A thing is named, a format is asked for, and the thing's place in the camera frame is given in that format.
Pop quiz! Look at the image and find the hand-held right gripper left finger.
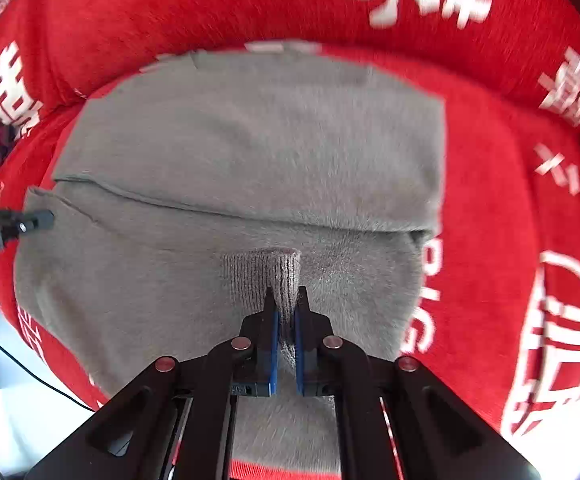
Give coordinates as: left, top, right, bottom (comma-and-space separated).
25, 287, 277, 480

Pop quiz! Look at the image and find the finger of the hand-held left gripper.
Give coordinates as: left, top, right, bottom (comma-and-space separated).
0, 210, 55, 241

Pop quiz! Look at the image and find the red cloth with white print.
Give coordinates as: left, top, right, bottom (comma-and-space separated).
0, 42, 580, 480

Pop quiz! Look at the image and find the grey knit sweater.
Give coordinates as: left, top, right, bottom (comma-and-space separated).
14, 52, 446, 466

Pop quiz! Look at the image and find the thin black cable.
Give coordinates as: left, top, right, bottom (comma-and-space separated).
0, 326, 98, 412

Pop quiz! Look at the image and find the red printed sofa backrest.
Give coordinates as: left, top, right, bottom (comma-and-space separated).
0, 0, 580, 133

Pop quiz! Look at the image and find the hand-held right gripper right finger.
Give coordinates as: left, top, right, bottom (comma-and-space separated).
295, 287, 541, 480

